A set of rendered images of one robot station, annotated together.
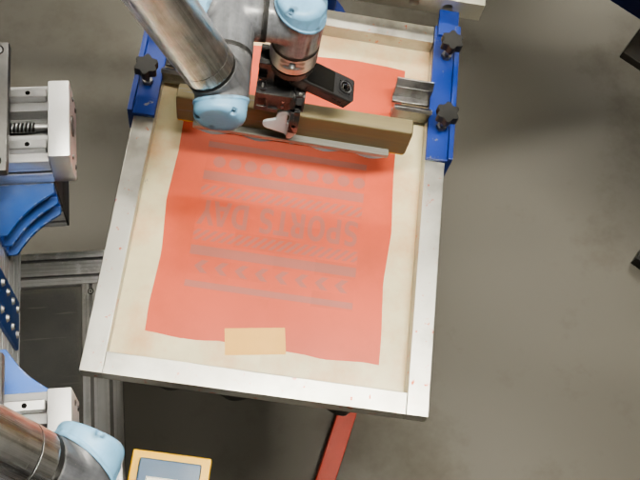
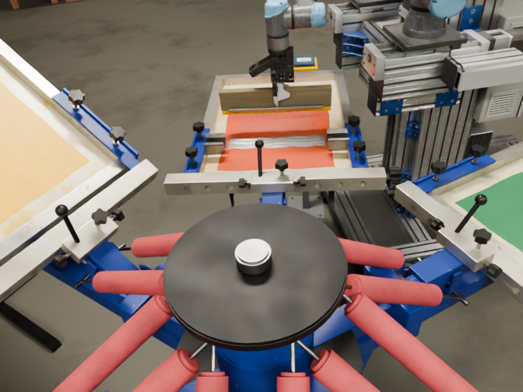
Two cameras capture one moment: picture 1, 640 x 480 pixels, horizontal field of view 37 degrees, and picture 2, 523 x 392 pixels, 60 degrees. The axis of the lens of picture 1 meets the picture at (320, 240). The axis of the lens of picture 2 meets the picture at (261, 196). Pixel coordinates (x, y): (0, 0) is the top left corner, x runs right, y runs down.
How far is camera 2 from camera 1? 242 cm
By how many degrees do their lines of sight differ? 73
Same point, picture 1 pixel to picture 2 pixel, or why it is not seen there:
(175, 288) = not seen: hidden behind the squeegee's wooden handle
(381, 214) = (231, 123)
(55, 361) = (376, 223)
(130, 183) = (345, 106)
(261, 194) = (287, 121)
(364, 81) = (240, 163)
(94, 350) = (338, 72)
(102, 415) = (347, 206)
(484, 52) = not seen: outside the picture
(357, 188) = (242, 128)
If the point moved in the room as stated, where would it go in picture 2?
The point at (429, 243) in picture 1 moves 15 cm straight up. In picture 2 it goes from (211, 109) to (205, 75)
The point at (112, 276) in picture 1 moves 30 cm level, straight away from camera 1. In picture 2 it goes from (341, 86) to (379, 118)
